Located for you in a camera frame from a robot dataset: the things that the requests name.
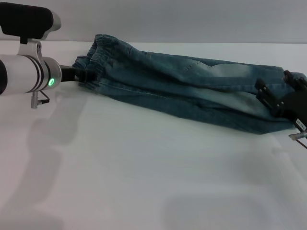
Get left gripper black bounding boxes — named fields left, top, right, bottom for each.
left=59, top=65, right=97, bottom=84

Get right arm cable with plug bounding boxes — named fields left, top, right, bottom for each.
left=288, top=132, right=307, bottom=151

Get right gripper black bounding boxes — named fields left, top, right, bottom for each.
left=254, top=69, right=307, bottom=126

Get blue denim shorts with embroidery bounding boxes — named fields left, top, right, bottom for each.
left=72, top=33, right=307, bottom=137

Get left wrist camera black silver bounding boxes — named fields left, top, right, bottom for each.
left=0, top=0, right=61, bottom=45

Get left arm cable with plug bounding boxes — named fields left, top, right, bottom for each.
left=30, top=90, right=50, bottom=109

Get arm cable with plug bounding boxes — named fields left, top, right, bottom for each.
left=288, top=132, right=307, bottom=151
left=30, top=90, right=50, bottom=109

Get silver left camera mount bracket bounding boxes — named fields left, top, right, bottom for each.
left=17, top=39, right=44, bottom=58

